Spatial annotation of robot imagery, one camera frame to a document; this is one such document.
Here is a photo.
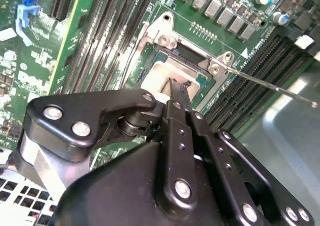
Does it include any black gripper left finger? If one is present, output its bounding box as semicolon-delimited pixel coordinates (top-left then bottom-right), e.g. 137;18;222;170
13;78;201;213

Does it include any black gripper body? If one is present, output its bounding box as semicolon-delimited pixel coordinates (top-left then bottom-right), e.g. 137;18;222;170
53;140;263;226

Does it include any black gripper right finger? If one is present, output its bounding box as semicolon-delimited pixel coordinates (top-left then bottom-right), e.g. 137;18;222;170
182;80;316;226

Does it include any metal locking lever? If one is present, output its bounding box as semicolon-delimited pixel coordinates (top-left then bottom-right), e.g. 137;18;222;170
223;68;318;109
120;20;149;89

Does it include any silver CPU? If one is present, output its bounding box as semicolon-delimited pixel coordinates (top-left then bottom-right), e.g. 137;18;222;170
149;48;210;87

